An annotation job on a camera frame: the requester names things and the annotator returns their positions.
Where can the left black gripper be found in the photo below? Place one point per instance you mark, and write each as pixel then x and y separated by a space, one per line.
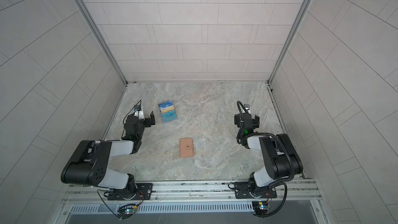
pixel 149 119

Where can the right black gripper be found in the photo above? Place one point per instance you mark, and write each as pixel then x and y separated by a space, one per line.
pixel 254 121

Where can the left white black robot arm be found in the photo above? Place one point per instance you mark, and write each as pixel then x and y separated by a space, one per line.
pixel 88 164

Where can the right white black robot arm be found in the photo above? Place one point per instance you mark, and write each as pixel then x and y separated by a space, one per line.
pixel 281 161

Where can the teal card on table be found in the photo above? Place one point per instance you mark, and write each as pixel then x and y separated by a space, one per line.
pixel 169 116

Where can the gold beige card on table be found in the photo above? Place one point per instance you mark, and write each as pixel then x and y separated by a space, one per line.
pixel 167 109

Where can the blue VIP card on table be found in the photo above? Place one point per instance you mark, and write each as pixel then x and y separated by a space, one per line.
pixel 165 105

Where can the white ventilation grille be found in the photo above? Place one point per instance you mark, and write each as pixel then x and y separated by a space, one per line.
pixel 168 207

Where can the right green circuit board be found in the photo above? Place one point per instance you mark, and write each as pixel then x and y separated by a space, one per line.
pixel 260 208

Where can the green circuit board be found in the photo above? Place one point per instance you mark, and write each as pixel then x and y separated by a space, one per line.
pixel 128 209
pixel 260 208

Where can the left green circuit board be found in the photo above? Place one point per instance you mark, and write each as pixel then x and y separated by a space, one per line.
pixel 128 209

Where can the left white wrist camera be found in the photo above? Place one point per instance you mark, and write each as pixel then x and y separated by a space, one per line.
pixel 138 112

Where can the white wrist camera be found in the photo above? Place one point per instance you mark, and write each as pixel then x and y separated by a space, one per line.
pixel 138 112
pixel 247 108

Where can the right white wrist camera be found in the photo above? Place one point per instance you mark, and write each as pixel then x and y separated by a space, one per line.
pixel 247 108

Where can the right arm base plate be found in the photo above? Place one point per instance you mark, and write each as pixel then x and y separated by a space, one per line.
pixel 249 190

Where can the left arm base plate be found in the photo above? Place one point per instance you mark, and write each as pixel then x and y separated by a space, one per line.
pixel 138 192

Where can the aluminium mounting rail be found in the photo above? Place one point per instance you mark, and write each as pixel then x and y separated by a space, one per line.
pixel 180 191

